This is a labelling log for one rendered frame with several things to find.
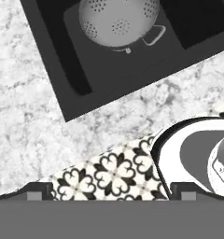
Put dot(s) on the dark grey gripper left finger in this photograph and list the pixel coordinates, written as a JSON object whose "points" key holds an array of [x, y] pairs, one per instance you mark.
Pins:
{"points": [[39, 189]]}

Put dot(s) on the white and black round object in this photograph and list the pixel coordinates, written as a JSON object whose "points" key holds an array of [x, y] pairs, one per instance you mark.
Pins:
{"points": [[170, 149]]}

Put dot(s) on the black sink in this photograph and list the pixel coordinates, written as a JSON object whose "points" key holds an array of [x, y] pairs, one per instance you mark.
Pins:
{"points": [[117, 77]]}

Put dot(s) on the grey perforated metal colander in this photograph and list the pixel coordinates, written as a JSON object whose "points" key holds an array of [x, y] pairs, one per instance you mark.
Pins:
{"points": [[117, 21]]}

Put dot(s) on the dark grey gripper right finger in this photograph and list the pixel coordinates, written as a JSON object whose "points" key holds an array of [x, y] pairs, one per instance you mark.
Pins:
{"points": [[185, 188]]}

